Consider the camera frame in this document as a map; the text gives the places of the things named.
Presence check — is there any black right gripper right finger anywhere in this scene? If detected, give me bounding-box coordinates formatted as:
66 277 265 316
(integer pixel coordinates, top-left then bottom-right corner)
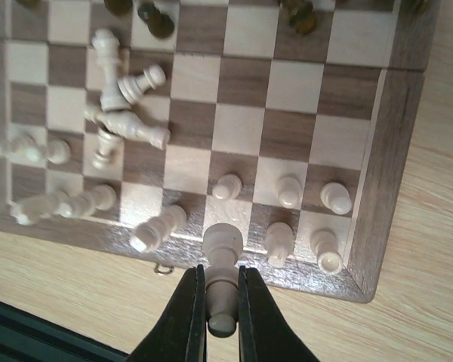
238 265 318 361

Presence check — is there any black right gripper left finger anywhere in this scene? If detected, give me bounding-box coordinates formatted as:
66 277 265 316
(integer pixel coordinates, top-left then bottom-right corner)
127 265 207 361

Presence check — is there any white chess piece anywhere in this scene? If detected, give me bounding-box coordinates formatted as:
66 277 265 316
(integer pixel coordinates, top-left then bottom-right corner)
202 223 243 338

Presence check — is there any wooden folding chess board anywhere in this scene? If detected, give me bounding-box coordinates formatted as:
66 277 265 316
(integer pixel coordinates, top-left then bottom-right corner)
0 1 440 302

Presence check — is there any pile of white chess pieces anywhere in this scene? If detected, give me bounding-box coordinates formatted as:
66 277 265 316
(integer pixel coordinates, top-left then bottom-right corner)
84 28 171 169

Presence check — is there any pile of dark chess pieces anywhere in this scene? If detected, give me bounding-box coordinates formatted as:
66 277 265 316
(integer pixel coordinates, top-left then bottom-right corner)
103 0 175 39

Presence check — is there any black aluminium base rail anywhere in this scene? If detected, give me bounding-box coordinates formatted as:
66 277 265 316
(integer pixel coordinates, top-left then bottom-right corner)
0 302 128 361

